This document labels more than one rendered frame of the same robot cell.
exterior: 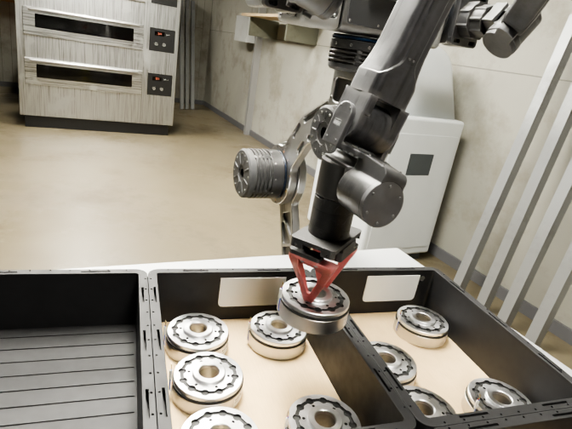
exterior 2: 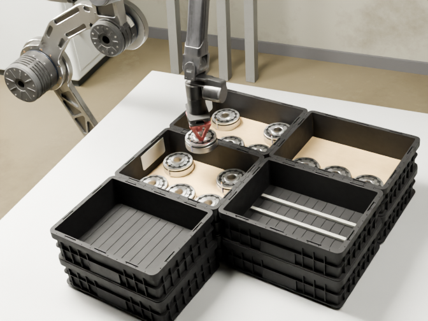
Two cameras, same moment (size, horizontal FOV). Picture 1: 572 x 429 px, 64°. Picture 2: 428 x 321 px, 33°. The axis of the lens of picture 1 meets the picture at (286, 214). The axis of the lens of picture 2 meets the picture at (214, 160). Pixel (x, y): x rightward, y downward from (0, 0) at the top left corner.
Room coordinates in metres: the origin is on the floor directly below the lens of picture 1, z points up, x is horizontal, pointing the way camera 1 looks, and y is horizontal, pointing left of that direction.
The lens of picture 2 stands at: (-1.05, 0.91, 2.29)
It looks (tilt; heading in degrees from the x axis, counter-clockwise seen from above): 36 degrees down; 328
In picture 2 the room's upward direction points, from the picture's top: 7 degrees counter-clockwise
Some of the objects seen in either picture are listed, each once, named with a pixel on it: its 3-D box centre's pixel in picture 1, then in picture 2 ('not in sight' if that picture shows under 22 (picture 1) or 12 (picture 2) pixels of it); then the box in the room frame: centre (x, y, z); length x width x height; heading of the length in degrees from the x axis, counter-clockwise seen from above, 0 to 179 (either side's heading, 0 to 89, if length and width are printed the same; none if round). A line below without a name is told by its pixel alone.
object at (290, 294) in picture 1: (315, 296); (200, 137); (0.59, -0.06, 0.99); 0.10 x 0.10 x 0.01
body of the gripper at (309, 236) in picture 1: (330, 220); (197, 105); (0.59, -0.06, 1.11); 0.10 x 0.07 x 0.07; 154
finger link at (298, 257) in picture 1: (317, 268); (199, 126); (0.58, -0.06, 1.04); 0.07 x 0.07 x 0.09; 64
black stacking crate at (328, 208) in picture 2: not in sight; (300, 216); (0.19, -0.13, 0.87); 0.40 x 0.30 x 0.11; 21
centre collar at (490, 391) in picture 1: (501, 398); (278, 129); (0.59, -0.38, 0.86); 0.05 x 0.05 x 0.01
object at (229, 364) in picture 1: (208, 374); (179, 193); (0.54, 0.07, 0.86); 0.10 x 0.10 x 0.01
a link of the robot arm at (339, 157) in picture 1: (342, 179); (196, 88); (0.58, -0.06, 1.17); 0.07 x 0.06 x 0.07; 28
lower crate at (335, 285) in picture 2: not in sight; (302, 242); (0.19, -0.13, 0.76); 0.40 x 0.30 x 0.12; 21
